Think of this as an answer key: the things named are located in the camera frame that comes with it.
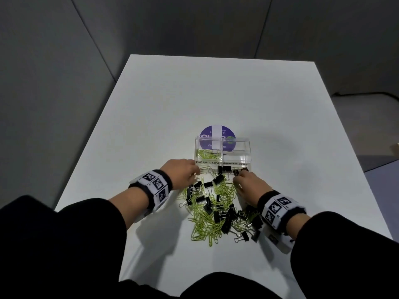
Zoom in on person's black clothing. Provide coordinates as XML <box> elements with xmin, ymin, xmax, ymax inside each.
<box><xmin>0</xmin><ymin>195</ymin><xmax>399</xmax><ymax>299</ymax></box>

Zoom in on pile of black binder clips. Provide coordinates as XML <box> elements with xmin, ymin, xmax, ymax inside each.
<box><xmin>179</xmin><ymin>165</ymin><xmax>263</xmax><ymax>244</ymax></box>

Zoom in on boxed green paper clips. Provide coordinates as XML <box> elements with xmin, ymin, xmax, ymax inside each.
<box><xmin>196</xmin><ymin>148</ymin><xmax>221</xmax><ymax>160</ymax></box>

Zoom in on person's right forearm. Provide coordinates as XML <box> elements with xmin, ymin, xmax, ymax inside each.
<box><xmin>285</xmin><ymin>213</ymin><xmax>312</xmax><ymax>241</ymax></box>

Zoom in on purple round sticker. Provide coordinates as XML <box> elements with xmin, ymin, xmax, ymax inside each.
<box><xmin>199</xmin><ymin>124</ymin><xmax>236</xmax><ymax>152</ymax></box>

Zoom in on clear plastic organizer box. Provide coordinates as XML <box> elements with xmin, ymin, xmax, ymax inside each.
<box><xmin>194</xmin><ymin>136</ymin><xmax>252</xmax><ymax>168</ymax></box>

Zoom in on person's right hand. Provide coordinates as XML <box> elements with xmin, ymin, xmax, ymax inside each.
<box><xmin>233</xmin><ymin>170</ymin><xmax>273</xmax><ymax>208</ymax></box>

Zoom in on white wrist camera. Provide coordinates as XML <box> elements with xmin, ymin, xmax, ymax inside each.
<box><xmin>263</xmin><ymin>227</ymin><xmax>295</xmax><ymax>255</ymax></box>

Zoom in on pile of green paper clips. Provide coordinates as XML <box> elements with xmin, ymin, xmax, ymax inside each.
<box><xmin>177</xmin><ymin>170</ymin><xmax>250</xmax><ymax>247</ymax></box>

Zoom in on black marker wristband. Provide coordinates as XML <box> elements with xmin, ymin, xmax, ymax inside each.
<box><xmin>257</xmin><ymin>190</ymin><xmax>307</xmax><ymax>236</ymax></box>
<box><xmin>128</xmin><ymin>169</ymin><xmax>173</xmax><ymax>213</ymax></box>

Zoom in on person's left hand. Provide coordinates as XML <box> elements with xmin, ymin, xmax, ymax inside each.
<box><xmin>160</xmin><ymin>159</ymin><xmax>201</xmax><ymax>191</ymax></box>

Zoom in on person's left forearm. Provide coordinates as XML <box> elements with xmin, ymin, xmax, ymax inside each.
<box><xmin>108</xmin><ymin>187</ymin><xmax>150</xmax><ymax>230</ymax></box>

